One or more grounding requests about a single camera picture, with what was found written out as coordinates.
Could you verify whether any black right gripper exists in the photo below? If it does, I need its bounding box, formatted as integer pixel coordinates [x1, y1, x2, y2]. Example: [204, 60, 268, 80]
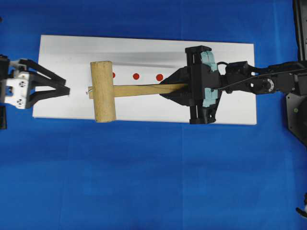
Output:
[160, 46, 222, 124]

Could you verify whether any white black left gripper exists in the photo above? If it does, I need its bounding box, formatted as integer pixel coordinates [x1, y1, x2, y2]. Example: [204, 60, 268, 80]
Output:
[0, 55, 70, 129]

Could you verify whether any wooden mallet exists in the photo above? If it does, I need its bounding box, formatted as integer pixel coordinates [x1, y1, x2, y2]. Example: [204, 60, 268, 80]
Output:
[88, 61, 188, 123]

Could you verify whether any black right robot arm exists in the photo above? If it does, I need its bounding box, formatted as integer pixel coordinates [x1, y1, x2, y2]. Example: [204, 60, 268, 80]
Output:
[161, 46, 307, 124]

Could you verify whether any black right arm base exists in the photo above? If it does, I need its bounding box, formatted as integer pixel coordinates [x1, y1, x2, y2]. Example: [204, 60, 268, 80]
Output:
[286, 0, 307, 146]

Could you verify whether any white foam board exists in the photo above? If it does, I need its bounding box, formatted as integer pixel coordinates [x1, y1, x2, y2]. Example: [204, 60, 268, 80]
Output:
[33, 35, 257, 125]

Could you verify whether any black clamp bottom right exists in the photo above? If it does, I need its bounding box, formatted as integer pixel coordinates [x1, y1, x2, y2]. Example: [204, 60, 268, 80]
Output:
[295, 191, 307, 219]

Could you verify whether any black teal wrist camera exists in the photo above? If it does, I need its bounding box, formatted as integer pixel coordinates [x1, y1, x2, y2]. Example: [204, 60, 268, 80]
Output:
[201, 51, 218, 108]

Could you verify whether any black camera cable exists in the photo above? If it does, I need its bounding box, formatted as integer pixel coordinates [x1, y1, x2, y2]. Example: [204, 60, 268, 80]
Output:
[215, 61, 298, 92]

